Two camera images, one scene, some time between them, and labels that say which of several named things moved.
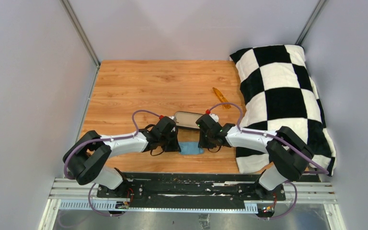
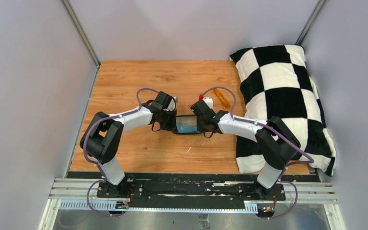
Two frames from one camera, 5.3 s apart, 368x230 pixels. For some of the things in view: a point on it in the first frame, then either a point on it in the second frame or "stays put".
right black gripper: (203, 144) to (200, 128)
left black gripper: (175, 147) to (171, 126)
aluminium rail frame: (76, 194) stays put
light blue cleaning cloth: (190, 148) to (185, 128)
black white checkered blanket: (277, 91) stays put
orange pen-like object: (222, 98) stays put
